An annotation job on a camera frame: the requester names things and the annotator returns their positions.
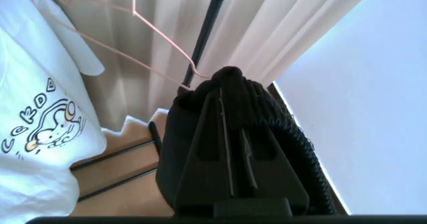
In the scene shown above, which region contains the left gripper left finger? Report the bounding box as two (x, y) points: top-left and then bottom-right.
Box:
(173, 87), (235, 217)

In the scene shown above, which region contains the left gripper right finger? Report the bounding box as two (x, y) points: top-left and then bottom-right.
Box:
(233, 125), (311, 215)

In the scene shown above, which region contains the black garment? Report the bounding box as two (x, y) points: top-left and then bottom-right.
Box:
(155, 65), (338, 215)

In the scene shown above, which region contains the white printed shirt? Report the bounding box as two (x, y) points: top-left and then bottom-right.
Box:
(0, 0), (108, 222)

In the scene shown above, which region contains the black clothes rack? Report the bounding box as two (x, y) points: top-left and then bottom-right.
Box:
(69, 0), (232, 203)

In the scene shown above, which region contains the pink clothes hanger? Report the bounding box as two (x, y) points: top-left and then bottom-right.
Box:
(29, 0), (213, 92)

